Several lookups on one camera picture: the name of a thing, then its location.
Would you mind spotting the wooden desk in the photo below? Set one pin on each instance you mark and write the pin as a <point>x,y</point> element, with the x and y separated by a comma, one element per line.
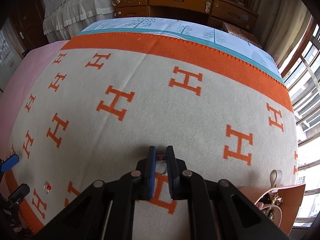
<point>213,13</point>

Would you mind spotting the pink smart watch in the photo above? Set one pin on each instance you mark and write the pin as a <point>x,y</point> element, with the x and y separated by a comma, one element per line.
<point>275,179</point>

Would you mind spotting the orange H pattern blanket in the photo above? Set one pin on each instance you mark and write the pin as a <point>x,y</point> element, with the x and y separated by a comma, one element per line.
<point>105,98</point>

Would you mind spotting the pink jewelry box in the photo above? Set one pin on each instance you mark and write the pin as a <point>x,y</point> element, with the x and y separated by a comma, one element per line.
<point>292,200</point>

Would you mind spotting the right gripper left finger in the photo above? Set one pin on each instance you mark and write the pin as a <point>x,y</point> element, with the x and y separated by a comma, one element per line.
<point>122,194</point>

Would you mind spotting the metal window grille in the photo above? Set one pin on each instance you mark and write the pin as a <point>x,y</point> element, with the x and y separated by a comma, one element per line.
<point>300,74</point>

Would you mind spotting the beige curtain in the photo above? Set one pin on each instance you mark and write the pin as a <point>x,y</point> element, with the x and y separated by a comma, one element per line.
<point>280,26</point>

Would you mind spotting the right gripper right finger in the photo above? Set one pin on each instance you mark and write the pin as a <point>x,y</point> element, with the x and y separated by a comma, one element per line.
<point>188,185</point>

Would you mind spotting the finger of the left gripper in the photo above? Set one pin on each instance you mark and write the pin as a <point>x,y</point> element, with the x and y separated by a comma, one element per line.
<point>9,163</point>
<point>20,193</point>

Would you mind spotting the pink sheet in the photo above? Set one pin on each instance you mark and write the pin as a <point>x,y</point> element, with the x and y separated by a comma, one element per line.
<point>19,85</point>

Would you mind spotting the white lace cover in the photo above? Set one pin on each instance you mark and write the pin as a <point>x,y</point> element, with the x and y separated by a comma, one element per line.
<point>64,19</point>

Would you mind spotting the blue flower ladybug brooch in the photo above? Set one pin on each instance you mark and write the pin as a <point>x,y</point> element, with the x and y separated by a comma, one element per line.
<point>47,187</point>

